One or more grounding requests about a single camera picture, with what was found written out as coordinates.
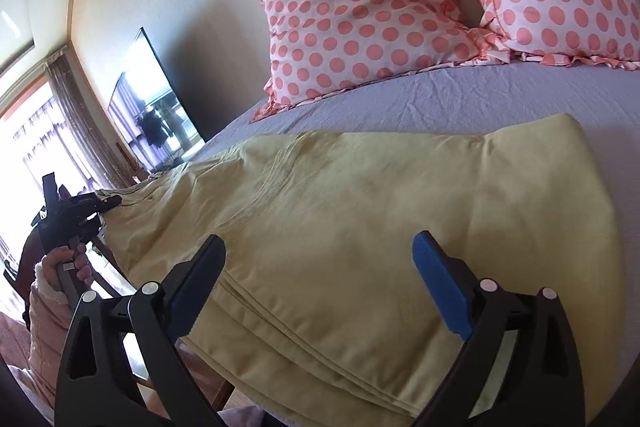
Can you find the pink fuzzy sleeve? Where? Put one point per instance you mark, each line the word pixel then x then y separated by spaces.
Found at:
pixel 33 357

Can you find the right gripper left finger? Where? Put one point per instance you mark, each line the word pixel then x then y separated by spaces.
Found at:
pixel 96 386

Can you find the khaki pants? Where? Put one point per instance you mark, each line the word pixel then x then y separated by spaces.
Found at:
pixel 320 314

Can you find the brown window curtain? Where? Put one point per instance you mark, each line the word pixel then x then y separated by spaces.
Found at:
pixel 112 171

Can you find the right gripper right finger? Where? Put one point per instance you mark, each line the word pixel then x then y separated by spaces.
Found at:
pixel 518 365

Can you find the lavender bed sheet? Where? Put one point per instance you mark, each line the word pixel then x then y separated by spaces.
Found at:
pixel 480 99

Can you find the black television screen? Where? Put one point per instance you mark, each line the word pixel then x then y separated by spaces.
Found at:
pixel 148 114

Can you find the large polka dot pillow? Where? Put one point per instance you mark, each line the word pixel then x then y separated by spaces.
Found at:
pixel 321 47

